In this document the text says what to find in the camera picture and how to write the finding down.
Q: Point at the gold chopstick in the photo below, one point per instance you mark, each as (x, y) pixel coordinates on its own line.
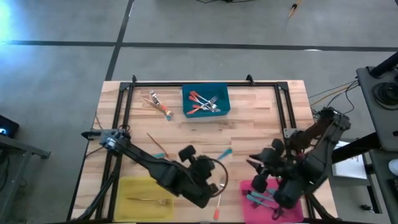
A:
(157, 144)

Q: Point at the grey metal table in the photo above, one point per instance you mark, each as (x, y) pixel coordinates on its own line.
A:
(25, 148)

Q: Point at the white paper sheet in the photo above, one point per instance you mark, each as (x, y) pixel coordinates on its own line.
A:
(349, 165)

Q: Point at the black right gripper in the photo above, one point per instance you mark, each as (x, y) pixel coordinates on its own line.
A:
(270, 165)

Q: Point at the grey equipment cart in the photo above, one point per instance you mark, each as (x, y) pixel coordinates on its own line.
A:
(370, 102)

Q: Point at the blue plastic bin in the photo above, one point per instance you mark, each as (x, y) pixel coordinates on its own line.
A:
(222, 109)

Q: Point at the wooden stick tool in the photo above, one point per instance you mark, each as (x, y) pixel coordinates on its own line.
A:
(293, 9)

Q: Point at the black stand pole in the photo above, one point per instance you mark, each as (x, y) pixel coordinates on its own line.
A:
(385, 64)

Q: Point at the black device blue light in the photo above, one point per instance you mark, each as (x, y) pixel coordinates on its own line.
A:
(7, 126)

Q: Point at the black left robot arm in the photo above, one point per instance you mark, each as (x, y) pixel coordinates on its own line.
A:
(155, 168)

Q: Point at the pink plastic bin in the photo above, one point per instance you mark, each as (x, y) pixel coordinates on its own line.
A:
(248, 215)

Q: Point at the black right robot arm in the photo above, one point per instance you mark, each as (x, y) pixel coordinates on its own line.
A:
(317, 161)

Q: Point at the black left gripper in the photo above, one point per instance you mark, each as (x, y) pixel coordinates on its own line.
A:
(200, 169)

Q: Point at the yellow plastic bin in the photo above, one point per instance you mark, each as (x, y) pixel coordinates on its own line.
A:
(140, 186)

